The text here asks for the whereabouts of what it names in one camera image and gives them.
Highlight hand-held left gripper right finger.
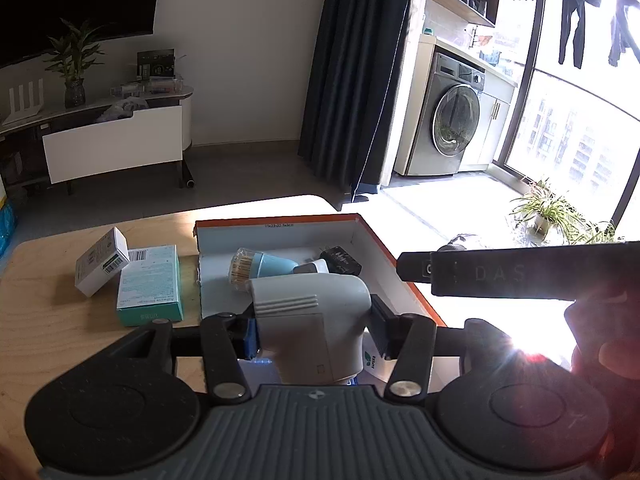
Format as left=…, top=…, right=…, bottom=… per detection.
left=369, top=293, right=542, bottom=401

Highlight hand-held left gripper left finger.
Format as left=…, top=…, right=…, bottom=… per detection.
left=101, top=312, right=260, bottom=404

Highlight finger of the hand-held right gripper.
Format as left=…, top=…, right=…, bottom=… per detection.
left=396, top=251, right=437, bottom=284

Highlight white grey handheld device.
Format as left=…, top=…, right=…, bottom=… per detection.
left=248, top=273, right=372, bottom=386

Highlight orange white cardboard box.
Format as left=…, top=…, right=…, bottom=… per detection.
left=193, top=213, right=449, bottom=397

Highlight person's right hand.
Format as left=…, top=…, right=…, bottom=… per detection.
left=563, top=287, right=640, bottom=377

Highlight white box with green leaf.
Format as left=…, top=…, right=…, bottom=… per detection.
left=361, top=342, right=397, bottom=377

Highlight potted spider plant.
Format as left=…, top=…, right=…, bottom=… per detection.
left=564, top=219, right=622, bottom=247
left=509, top=176, right=584, bottom=247

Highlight blue toothpick holder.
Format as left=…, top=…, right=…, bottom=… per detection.
left=229, top=247, right=301, bottom=291

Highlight small black box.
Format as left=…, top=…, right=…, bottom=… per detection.
left=319, top=244, right=363, bottom=276

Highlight teal box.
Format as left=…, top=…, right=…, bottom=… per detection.
left=115, top=244, right=185, bottom=328

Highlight silver washing machine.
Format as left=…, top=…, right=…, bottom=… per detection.
left=394, top=42, right=489, bottom=177

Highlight white laundry cabinet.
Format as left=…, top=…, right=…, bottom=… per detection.
left=459, top=59, right=519, bottom=172

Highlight white barcode box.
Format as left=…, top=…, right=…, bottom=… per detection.
left=74, top=226, right=131, bottom=298

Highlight dark blue curtain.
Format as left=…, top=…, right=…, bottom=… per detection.
left=298, top=0, right=434, bottom=202

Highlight white television cabinet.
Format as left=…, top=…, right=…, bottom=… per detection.
left=0, top=82, right=195, bottom=196

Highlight grey crumpled bag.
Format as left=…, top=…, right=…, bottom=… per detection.
left=94, top=97, right=151, bottom=124

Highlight dark hanging pants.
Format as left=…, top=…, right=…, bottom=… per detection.
left=556, top=0, right=606, bottom=69

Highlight blue plastic bag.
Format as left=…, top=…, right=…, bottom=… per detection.
left=0, top=194, right=19, bottom=257

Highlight clear acrylic organizer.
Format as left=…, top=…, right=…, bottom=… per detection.
left=109, top=77, right=184, bottom=99

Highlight dark hanging clothes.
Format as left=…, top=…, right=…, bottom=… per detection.
left=606, top=0, right=640, bottom=69

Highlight dark box with green print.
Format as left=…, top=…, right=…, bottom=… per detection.
left=136, top=48, right=176, bottom=81

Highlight potted bamboo plant dark vase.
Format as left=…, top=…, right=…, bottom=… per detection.
left=42, top=17, right=109, bottom=110

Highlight white router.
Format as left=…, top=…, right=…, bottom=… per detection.
left=2, top=82, right=47, bottom=126

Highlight black television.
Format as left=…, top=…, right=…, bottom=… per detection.
left=0, top=0, right=166, bottom=69

